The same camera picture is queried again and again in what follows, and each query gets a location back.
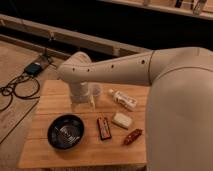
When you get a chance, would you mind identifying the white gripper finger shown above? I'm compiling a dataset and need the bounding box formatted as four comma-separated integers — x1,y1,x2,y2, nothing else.
71,103,78,112
89,101,96,111

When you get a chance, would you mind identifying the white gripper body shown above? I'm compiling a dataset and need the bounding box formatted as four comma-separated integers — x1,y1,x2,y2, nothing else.
69,82,91,103

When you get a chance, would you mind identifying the white ceramic cup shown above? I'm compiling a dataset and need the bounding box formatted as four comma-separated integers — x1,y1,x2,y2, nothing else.
91,83,102,104

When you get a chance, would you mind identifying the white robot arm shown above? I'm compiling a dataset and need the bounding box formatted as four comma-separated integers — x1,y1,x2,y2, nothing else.
58,47,213,171

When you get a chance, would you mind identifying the dark ceramic bowl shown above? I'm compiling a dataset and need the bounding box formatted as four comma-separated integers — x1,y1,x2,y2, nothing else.
47,114,84,150

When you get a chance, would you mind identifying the white soap bar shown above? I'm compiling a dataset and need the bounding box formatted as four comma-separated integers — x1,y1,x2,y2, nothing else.
112,113,133,129

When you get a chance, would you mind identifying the red black snack bar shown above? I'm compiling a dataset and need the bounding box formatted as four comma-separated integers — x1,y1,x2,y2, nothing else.
97,117,112,140

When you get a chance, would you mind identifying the wooden table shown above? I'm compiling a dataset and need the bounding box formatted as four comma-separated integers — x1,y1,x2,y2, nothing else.
18,80,148,169

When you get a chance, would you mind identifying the white plastic bottle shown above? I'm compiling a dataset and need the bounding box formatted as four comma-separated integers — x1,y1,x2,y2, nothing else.
108,89,137,111

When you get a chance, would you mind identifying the black power adapter box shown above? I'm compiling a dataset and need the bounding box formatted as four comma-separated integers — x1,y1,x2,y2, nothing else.
24,62,43,76

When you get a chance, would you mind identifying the red snack packet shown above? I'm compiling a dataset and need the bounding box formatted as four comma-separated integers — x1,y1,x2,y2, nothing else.
124,129,143,145

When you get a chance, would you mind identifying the black coiled cable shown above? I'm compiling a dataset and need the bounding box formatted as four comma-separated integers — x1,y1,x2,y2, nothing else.
0,71,41,113

